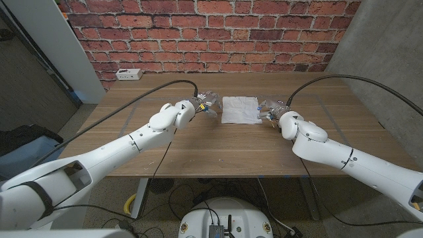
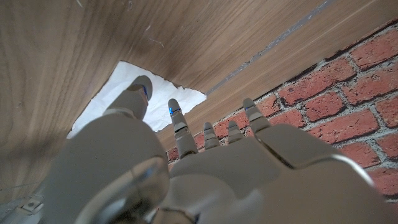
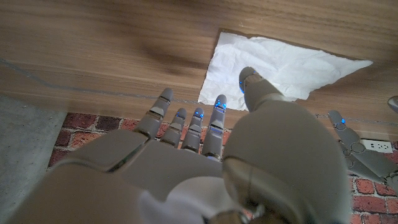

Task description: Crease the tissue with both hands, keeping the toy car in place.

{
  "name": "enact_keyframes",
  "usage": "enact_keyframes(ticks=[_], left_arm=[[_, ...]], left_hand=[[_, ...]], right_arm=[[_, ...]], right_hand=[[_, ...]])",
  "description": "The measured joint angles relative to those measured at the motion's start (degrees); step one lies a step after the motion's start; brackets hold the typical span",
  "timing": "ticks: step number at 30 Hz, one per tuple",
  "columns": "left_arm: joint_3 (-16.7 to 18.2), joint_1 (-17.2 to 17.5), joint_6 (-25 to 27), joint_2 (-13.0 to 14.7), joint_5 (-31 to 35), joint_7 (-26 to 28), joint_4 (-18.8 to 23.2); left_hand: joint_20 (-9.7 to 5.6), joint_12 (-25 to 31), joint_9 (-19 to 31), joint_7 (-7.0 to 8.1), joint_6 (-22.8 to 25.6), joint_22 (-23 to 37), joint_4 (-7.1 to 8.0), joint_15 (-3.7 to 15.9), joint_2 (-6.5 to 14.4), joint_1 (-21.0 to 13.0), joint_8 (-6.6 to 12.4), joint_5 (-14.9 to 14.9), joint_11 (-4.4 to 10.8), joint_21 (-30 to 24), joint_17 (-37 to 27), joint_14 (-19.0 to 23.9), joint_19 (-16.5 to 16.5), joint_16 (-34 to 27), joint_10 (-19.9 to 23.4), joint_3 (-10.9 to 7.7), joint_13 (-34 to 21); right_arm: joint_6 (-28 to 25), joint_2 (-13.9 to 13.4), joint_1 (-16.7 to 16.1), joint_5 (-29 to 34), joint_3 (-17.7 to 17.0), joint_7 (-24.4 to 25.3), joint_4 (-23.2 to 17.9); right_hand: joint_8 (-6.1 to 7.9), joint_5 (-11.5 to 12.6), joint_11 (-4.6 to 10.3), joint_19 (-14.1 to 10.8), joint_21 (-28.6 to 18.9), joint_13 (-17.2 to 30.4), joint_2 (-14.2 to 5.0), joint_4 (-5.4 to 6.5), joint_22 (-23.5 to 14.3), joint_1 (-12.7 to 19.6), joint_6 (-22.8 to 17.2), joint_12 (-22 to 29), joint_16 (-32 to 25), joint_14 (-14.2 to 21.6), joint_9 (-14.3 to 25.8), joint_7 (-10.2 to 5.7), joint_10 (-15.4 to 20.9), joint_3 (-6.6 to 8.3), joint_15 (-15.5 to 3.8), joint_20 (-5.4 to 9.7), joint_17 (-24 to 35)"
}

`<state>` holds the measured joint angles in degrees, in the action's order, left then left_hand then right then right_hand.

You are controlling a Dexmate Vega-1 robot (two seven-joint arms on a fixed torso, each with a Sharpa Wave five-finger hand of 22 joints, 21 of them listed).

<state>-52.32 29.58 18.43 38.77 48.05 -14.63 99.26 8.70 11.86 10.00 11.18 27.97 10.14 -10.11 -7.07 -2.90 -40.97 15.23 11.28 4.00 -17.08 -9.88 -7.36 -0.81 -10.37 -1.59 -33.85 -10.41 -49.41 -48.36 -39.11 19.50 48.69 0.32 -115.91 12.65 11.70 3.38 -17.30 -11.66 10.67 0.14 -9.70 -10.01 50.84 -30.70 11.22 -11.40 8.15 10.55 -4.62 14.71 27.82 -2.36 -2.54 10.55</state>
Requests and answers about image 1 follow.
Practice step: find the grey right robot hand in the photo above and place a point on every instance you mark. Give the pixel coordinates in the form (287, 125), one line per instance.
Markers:
(276, 107)

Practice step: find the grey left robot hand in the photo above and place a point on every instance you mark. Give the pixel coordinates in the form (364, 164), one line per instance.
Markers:
(208, 100)

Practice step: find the white tissue sheet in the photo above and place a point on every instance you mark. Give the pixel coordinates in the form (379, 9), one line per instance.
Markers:
(239, 110)

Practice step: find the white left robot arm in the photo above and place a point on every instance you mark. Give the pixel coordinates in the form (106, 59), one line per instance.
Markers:
(109, 155)

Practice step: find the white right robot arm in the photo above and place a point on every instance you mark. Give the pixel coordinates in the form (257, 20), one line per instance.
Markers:
(330, 152)

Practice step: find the red brick printed backdrop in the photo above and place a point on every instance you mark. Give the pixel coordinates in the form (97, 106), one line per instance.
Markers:
(211, 33)

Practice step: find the white power strip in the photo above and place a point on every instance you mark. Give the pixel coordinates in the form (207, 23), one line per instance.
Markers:
(129, 74)

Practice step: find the round black fan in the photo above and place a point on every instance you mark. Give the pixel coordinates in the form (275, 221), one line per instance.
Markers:
(160, 185)

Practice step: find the grey table leg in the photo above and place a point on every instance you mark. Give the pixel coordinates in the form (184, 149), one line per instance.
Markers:
(310, 201)

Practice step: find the white robot torso base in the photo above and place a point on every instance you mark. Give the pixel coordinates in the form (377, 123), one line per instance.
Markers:
(228, 211)

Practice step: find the white table leg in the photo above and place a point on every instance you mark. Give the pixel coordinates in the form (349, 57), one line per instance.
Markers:
(140, 198)

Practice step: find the small grey electronics box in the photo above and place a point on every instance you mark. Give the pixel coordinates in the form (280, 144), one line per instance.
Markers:
(215, 231)

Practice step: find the black bag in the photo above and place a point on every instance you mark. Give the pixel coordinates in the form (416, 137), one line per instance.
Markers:
(23, 135)

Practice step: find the blue grey storage bin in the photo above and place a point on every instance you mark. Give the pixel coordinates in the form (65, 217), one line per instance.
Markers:
(23, 155)

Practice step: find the white wall panel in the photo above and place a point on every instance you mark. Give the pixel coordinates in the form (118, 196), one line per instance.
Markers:
(56, 39)

